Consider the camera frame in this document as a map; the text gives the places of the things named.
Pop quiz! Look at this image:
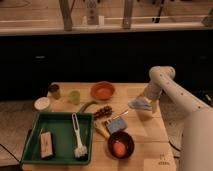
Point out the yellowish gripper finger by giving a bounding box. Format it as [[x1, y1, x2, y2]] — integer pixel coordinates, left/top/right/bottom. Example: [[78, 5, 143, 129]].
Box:
[[151, 100, 158, 113]]

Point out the light blue towel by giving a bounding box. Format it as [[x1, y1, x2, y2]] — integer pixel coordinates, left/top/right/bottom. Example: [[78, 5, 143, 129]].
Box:
[[128, 97, 152, 110]]

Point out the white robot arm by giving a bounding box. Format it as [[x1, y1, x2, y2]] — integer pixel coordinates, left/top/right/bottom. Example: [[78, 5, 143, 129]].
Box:
[[144, 66, 213, 171]]

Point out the orange bowl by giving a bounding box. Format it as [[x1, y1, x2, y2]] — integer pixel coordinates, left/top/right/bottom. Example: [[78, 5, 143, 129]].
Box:
[[90, 81, 115, 100]]

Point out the dark pan with orange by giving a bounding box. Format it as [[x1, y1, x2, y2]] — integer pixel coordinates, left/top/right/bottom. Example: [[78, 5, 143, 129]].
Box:
[[95, 124, 135, 160]]

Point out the green curved vegetable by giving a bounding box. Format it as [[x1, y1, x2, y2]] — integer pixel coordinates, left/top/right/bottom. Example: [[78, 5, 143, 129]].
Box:
[[78, 101, 98, 113]]

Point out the green plastic cup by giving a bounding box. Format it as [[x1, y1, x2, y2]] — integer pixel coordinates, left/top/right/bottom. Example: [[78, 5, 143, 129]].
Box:
[[69, 90, 80, 105]]

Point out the white dish brush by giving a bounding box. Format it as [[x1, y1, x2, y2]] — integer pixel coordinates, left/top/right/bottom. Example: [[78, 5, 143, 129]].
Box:
[[71, 113, 88, 158]]

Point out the green plastic tray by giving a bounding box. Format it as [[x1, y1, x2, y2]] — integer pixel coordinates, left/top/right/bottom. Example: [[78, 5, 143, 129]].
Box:
[[21, 112, 93, 166]]

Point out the white small bowl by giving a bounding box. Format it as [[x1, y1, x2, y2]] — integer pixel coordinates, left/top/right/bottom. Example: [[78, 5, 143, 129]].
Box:
[[34, 97, 50, 111]]

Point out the sponge block in tray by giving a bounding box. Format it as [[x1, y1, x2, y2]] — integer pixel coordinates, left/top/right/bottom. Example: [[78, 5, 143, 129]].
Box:
[[40, 132, 54, 159]]

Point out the black cable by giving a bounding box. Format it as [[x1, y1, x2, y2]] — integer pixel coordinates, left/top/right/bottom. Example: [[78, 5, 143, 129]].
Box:
[[168, 139, 183, 159]]

